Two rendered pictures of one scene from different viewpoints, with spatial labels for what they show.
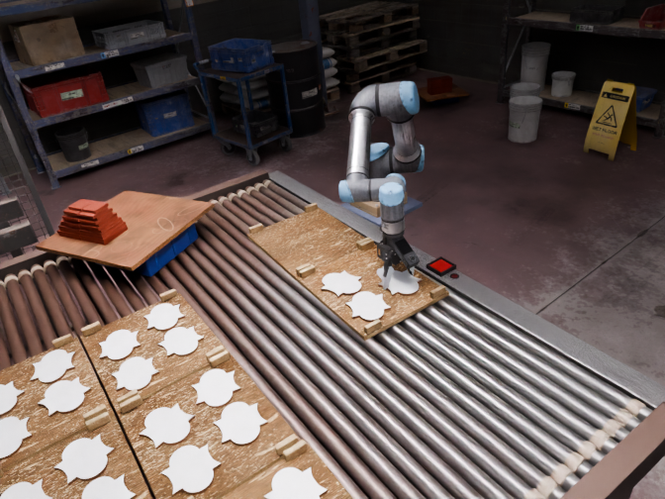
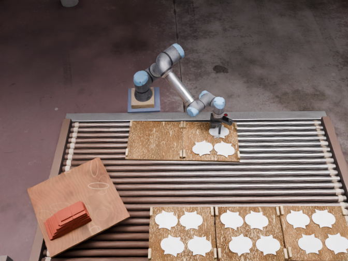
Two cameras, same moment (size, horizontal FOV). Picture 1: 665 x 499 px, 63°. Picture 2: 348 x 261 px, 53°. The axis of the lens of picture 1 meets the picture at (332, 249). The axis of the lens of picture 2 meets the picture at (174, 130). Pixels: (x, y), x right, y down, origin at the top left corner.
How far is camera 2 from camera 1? 1.88 m
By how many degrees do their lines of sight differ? 46
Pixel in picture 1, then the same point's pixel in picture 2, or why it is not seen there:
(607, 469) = (334, 145)
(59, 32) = not seen: outside the picture
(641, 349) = (226, 90)
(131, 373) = (199, 247)
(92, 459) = not seen: outside the picture
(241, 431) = (261, 221)
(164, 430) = (243, 246)
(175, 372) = (209, 230)
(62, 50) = not seen: outside the picture
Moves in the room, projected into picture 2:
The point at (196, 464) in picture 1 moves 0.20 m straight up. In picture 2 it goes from (267, 242) to (275, 230)
